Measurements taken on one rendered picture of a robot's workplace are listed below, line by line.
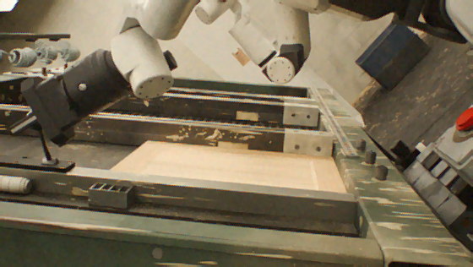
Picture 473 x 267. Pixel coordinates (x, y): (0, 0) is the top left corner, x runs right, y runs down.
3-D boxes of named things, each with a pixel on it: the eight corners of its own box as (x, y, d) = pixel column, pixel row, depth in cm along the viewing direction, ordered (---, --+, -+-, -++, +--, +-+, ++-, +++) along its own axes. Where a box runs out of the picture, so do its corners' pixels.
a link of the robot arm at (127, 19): (122, 85, 80) (152, 29, 70) (107, 40, 83) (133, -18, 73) (159, 83, 84) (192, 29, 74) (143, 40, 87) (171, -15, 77)
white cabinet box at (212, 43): (366, 128, 490) (207, -14, 477) (324, 168, 507) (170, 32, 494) (361, 114, 548) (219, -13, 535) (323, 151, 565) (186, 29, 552)
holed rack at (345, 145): (358, 158, 117) (358, 155, 117) (345, 156, 117) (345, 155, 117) (314, 87, 278) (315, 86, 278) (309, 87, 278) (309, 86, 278)
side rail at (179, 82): (305, 108, 273) (307, 88, 271) (107, 92, 280) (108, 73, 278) (305, 106, 281) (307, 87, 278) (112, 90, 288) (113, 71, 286)
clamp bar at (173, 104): (317, 128, 180) (323, 61, 176) (2, 100, 189) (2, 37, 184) (315, 122, 190) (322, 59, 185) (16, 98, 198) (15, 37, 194)
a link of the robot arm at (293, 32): (317, 69, 147) (311, -9, 138) (308, 84, 136) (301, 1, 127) (279, 70, 151) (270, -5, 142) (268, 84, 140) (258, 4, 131)
